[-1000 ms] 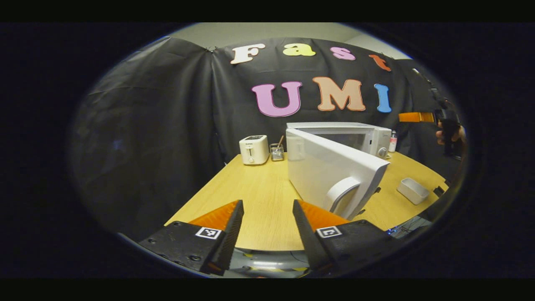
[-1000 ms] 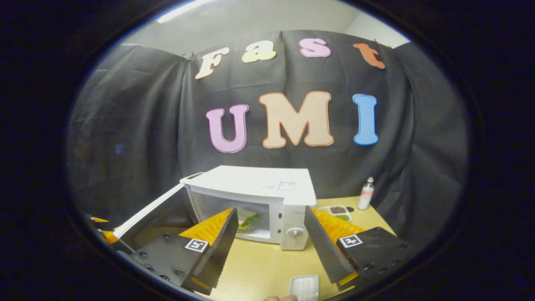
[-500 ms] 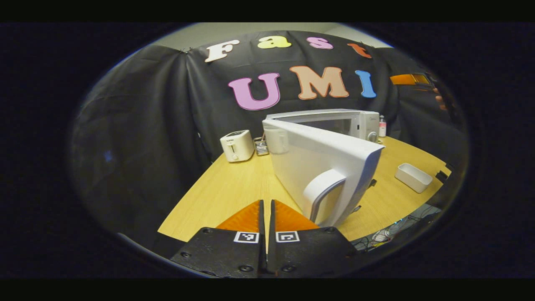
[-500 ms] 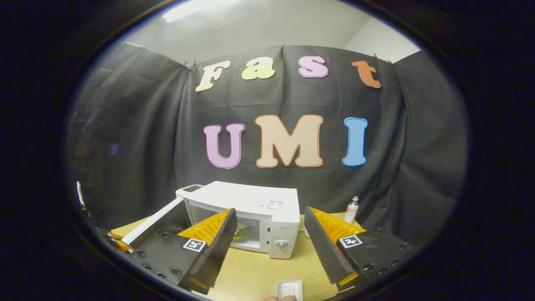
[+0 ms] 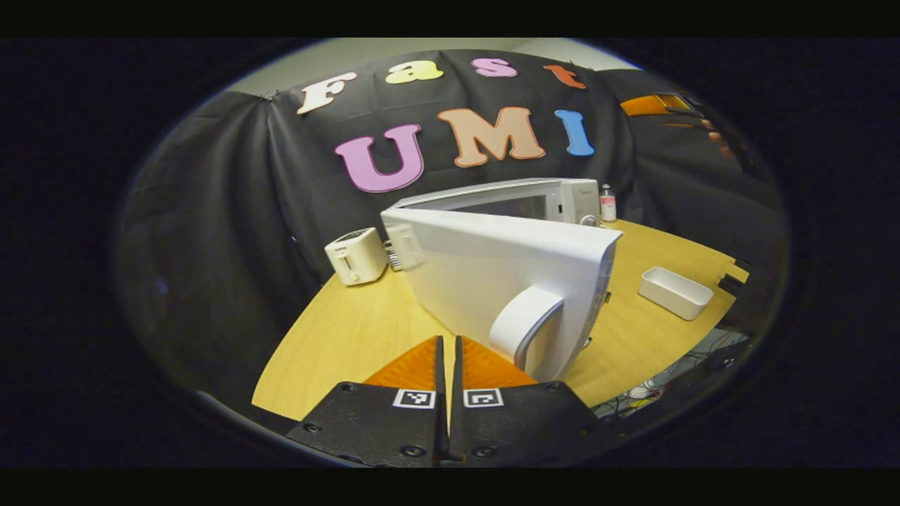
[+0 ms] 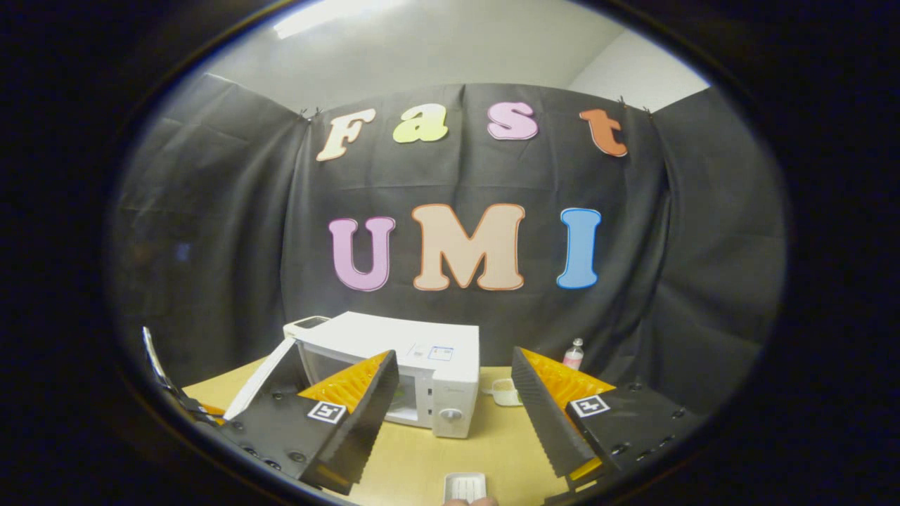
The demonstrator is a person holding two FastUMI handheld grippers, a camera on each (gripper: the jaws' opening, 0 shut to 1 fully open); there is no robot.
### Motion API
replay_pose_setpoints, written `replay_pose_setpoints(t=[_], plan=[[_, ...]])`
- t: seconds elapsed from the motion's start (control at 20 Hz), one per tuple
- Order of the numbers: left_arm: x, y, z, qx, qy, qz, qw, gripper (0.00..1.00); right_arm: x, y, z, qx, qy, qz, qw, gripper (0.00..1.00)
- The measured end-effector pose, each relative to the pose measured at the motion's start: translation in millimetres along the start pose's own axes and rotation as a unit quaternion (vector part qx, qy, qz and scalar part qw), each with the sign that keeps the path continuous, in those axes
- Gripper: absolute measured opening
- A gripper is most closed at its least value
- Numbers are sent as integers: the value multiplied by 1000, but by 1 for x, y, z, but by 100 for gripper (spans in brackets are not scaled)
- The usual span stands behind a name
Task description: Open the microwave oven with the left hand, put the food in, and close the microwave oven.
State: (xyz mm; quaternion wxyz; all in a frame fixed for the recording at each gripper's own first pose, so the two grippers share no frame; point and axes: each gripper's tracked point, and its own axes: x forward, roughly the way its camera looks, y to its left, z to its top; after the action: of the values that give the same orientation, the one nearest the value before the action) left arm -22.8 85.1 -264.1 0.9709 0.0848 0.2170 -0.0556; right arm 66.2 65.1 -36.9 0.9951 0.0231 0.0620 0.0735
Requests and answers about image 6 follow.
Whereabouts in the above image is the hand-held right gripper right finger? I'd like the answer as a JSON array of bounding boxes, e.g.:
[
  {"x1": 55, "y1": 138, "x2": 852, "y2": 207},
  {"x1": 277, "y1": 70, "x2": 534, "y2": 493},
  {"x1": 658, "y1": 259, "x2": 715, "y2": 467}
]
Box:
[{"x1": 511, "y1": 346, "x2": 707, "y2": 489}]

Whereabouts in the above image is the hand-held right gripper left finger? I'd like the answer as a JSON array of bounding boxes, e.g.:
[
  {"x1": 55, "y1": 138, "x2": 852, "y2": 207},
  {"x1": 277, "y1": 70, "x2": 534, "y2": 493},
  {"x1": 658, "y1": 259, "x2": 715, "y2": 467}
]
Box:
[{"x1": 221, "y1": 350, "x2": 399, "y2": 495}]

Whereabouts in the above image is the white microwave oven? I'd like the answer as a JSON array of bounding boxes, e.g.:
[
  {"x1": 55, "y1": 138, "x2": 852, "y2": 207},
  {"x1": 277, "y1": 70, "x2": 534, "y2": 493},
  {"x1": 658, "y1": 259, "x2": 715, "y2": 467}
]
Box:
[{"x1": 224, "y1": 311, "x2": 481, "y2": 440}]

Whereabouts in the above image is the small white tray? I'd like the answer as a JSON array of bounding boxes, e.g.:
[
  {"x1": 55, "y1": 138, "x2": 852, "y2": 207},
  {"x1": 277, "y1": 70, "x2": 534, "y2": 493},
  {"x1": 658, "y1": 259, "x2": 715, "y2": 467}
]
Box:
[{"x1": 443, "y1": 472, "x2": 487, "y2": 504}]

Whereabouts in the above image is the white device with dark screen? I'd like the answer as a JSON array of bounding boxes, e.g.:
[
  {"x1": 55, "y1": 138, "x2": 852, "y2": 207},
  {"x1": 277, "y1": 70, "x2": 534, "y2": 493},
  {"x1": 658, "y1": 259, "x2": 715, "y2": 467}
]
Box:
[{"x1": 283, "y1": 316, "x2": 331, "y2": 338}]

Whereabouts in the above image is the black backdrop cloth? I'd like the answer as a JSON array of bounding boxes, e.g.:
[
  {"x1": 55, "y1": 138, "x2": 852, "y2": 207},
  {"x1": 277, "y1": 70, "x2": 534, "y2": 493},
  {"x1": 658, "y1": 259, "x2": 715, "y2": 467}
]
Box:
[{"x1": 109, "y1": 72, "x2": 787, "y2": 415}]

